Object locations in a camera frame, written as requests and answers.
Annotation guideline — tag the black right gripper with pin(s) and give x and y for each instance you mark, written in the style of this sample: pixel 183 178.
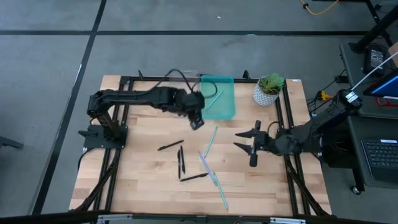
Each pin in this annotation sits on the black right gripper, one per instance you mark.
pixel 264 141

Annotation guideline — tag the green plant in white pot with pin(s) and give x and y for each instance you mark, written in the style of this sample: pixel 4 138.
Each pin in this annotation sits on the green plant in white pot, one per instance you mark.
pixel 269 90

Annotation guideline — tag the black computer case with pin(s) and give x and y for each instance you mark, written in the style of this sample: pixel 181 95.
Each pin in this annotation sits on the black computer case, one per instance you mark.
pixel 339 152

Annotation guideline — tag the blue pencil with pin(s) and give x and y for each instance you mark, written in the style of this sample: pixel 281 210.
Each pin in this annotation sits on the blue pencil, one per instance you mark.
pixel 206 168

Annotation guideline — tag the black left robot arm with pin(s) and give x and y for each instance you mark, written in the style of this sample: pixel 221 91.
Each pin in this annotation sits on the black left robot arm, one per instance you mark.
pixel 133 96

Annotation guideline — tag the black stand foot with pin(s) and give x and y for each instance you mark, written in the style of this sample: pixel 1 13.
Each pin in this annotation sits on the black stand foot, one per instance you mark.
pixel 11 143

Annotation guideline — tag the clear plastic bin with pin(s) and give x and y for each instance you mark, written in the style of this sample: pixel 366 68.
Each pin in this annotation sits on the clear plastic bin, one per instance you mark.
pixel 178 84

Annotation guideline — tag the dark grey desk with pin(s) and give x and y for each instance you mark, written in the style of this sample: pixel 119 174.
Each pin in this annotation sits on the dark grey desk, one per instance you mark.
pixel 354 65

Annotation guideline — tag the teal plastic bin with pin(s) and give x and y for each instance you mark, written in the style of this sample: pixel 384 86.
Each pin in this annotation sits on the teal plastic bin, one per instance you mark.
pixel 224 109

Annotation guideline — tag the yellow power plug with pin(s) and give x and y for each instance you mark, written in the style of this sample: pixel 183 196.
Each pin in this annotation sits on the yellow power plug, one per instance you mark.
pixel 323 95

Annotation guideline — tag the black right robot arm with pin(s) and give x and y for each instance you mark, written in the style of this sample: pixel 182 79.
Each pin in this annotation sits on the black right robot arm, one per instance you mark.
pixel 311 130

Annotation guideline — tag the black keyboard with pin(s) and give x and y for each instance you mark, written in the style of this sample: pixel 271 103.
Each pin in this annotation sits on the black keyboard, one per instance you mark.
pixel 382 158

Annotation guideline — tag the black power adapter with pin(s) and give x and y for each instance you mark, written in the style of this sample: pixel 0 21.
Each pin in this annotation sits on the black power adapter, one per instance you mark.
pixel 376 58

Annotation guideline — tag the black stand pole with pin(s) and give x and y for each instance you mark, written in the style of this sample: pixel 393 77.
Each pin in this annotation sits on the black stand pole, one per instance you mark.
pixel 376 29

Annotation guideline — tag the black caster wheel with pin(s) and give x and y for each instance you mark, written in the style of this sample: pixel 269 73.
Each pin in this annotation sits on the black caster wheel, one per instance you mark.
pixel 356 190

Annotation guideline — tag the red object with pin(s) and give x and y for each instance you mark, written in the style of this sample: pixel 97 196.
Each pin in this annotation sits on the red object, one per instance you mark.
pixel 384 102

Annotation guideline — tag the laptop screen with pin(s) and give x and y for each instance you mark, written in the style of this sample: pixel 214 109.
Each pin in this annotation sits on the laptop screen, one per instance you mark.
pixel 385 87

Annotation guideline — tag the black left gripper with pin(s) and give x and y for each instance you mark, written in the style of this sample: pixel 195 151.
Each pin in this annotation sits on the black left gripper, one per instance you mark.
pixel 192 104

